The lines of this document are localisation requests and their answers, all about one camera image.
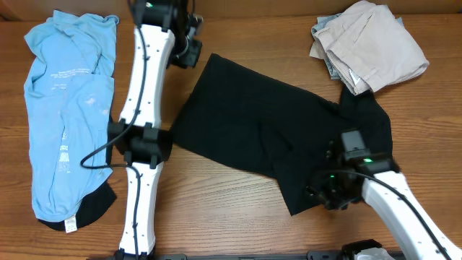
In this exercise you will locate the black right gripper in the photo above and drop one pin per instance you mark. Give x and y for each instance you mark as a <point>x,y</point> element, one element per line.
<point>329,200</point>

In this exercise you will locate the light blue t-shirt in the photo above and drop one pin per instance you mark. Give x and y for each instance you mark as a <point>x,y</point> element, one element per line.
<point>68,94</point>

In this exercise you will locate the folded beige trousers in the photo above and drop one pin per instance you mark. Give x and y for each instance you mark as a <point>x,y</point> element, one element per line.
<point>370,48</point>

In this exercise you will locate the black garment under blue shirt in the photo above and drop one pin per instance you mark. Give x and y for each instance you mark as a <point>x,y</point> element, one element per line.
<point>94,209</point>

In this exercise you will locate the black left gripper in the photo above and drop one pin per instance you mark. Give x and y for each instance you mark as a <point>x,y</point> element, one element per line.
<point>195,50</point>

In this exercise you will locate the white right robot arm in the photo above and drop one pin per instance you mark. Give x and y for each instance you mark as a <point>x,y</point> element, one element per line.
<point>377,181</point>

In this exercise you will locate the black t-shirt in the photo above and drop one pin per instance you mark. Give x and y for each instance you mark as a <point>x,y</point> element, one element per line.
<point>248,121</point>

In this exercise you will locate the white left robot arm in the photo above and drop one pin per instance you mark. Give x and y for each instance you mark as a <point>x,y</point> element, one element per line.
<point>164,35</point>

